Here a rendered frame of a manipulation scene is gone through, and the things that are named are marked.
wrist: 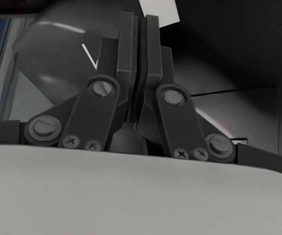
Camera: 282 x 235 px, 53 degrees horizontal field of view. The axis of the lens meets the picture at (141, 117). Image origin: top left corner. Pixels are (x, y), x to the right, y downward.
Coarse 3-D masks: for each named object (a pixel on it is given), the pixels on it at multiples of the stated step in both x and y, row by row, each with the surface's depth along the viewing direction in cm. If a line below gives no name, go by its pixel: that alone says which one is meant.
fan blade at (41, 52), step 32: (64, 0) 15; (96, 0) 14; (128, 0) 13; (192, 0) 12; (224, 0) 12; (256, 0) 11; (32, 32) 17; (64, 32) 16; (96, 32) 15; (160, 32) 13; (192, 32) 13; (224, 32) 12; (256, 32) 12; (32, 64) 18; (64, 64) 17; (192, 64) 13; (224, 64) 13; (256, 64) 12; (64, 96) 19; (192, 96) 14; (224, 96) 13; (256, 96) 12; (128, 128) 18; (224, 128) 14; (256, 128) 13
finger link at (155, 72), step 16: (144, 32) 11; (144, 48) 10; (160, 48) 10; (144, 64) 10; (160, 64) 10; (144, 80) 10; (160, 80) 10; (144, 96) 10; (144, 112) 10; (144, 128) 10; (208, 128) 9; (160, 144) 10; (208, 144) 9; (224, 144) 9; (224, 160) 9
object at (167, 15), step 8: (144, 0) 13; (152, 0) 13; (160, 0) 13; (168, 0) 13; (144, 8) 13; (152, 8) 13; (160, 8) 13; (168, 8) 13; (160, 16) 13; (168, 16) 13; (176, 16) 13; (160, 24) 13; (168, 24) 13
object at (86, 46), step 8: (88, 32) 15; (72, 40) 16; (80, 40) 16; (88, 40) 15; (96, 40) 15; (72, 48) 16; (80, 48) 16; (88, 48) 16; (96, 48) 15; (80, 56) 16; (88, 56) 16; (96, 56) 16; (88, 64) 16; (96, 64) 16; (88, 72) 17
